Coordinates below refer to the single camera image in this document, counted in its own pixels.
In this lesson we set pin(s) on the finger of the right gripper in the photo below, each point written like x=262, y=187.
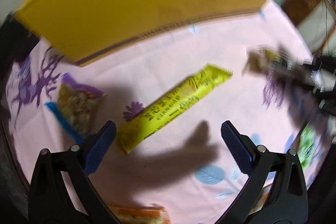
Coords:
x=292, y=73

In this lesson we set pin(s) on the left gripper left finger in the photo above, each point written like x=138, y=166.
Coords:
x=97, y=145

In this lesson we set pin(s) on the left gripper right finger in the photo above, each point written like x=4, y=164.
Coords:
x=240, y=146

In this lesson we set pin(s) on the small blue edged snack pack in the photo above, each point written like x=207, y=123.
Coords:
x=75, y=107

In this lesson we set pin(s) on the lime green snack pack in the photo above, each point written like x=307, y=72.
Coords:
x=309, y=149

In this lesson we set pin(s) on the long yellow snack bar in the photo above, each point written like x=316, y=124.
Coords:
x=171, y=105

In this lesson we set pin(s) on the long dark snack bar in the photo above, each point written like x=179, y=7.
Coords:
x=263, y=59

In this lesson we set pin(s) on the orange cracker snack pack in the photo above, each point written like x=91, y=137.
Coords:
x=261, y=199

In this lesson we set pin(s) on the pink floral tablecloth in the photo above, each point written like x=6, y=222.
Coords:
x=185, y=165

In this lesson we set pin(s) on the wooden armchair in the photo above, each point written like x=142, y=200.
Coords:
x=309, y=3

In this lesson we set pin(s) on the small orange cracker pack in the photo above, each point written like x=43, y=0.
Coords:
x=145, y=215

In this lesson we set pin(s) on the dark carved wooden furniture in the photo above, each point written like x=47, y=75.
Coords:
x=16, y=42

